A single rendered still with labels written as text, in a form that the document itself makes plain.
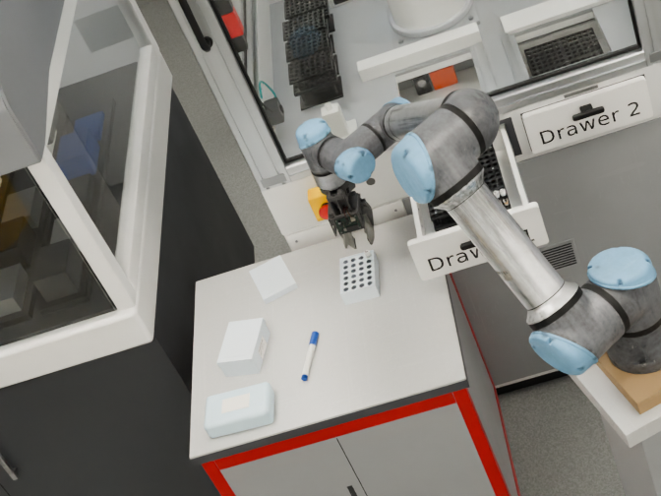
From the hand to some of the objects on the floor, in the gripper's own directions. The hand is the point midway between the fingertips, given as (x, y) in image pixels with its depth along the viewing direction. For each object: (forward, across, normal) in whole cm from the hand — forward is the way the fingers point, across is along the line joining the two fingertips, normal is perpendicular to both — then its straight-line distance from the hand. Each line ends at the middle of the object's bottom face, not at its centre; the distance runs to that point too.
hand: (361, 239), depth 286 cm
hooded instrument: (+84, -149, +42) cm, 176 cm away
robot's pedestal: (+84, +56, -48) cm, 112 cm away
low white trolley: (+84, -14, -16) cm, 87 cm away
